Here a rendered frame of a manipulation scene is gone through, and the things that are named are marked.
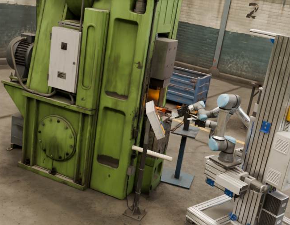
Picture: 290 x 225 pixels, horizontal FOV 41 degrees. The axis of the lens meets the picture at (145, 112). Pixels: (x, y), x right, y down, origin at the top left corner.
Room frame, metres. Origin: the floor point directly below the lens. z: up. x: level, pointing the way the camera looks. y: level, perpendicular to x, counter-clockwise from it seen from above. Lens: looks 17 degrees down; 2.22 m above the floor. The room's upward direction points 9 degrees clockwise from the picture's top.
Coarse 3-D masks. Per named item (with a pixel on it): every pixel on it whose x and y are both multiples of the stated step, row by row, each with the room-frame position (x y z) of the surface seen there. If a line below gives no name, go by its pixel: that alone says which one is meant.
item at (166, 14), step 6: (162, 0) 4.00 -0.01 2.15; (168, 0) 4.15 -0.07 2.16; (174, 0) 4.33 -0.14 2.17; (162, 6) 4.05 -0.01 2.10; (168, 6) 4.18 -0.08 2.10; (162, 12) 4.08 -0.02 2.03; (168, 12) 4.23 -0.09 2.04; (162, 18) 4.10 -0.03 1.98; (168, 18) 4.26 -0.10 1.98; (162, 24) 4.12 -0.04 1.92; (168, 24) 4.29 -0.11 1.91; (162, 30) 4.12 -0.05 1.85; (168, 30) 4.29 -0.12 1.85
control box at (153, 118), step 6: (150, 102) 3.65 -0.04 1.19; (150, 108) 3.45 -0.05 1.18; (156, 108) 3.67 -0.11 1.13; (150, 114) 3.35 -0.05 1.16; (156, 114) 3.38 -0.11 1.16; (150, 120) 3.35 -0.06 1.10; (156, 120) 3.36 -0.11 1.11; (156, 126) 3.36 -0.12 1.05; (156, 132) 3.36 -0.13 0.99; (162, 132) 3.36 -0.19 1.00
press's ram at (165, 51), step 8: (160, 40) 3.97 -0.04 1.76; (168, 40) 4.08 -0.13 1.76; (176, 40) 4.20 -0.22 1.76; (160, 48) 3.96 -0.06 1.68; (168, 48) 3.96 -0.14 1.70; (176, 48) 4.20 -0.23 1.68; (160, 56) 3.96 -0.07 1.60; (168, 56) 4.00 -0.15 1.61; (152, 64) 3.99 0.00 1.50; (160, 64) 3.95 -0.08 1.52; (168, 64) 4.03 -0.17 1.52; (152, 72) 3.98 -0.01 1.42; (160, 72) 3.95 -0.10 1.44; (168, 72) 4.07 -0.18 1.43
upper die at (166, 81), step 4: (152, 80) 4.03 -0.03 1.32; (156, 80) 4.01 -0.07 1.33; (160, 80) 4.00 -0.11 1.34; (164, 80) 3.99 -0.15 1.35; (168, 80) 4.12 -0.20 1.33; (152, 84) 4.03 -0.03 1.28; (156, 84) 4.01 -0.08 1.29; (160, 84) 4.00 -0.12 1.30; (164, 84) 4.01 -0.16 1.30; (168, 84) 4.14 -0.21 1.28
